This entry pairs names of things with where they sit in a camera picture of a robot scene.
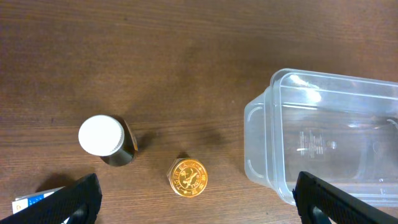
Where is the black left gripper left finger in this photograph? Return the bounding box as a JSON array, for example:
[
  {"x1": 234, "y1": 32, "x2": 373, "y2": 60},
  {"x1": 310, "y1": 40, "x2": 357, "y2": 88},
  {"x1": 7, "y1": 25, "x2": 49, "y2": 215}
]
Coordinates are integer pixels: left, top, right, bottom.
[{"x1": 1, "y1": 173, "x2": 102, "y2": 224}]

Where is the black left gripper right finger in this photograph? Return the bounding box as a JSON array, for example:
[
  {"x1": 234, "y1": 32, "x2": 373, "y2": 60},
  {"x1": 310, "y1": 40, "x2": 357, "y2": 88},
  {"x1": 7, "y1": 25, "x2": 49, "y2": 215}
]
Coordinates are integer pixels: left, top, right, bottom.
[{"x1": 292, "y1": 171, "x2": 397, "y2": 224}]

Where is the dark bottle white cap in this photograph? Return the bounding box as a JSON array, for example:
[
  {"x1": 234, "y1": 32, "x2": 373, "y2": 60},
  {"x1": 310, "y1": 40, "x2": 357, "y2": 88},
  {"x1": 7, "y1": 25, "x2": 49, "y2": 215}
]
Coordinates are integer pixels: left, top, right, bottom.
[{"x1": 78, "y1": 114, "x2": 139, "y2": 167}]

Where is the clear plastic container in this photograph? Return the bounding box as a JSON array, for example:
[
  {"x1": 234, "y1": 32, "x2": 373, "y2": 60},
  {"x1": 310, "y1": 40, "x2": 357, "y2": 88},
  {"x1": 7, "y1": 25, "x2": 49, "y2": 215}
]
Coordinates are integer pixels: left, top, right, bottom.
[{"x1": 244, "y1": 68, "x2": 397, "y2": 207}]

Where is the white medicine box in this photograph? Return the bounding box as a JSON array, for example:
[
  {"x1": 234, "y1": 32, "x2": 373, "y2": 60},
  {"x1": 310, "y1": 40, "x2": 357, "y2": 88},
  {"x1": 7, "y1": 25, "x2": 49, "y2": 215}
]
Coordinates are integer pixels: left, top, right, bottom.
[{"x1": 12, "y1": 187, "x2": 62, "y2": 214}]

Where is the gold lid balm jar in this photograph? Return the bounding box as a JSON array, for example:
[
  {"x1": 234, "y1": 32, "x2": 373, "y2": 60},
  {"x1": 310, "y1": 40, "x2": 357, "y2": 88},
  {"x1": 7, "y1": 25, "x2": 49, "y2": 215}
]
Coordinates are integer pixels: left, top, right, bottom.
[{"x1": 167, "y1": 157, "x2": 208, "y2": 198}]

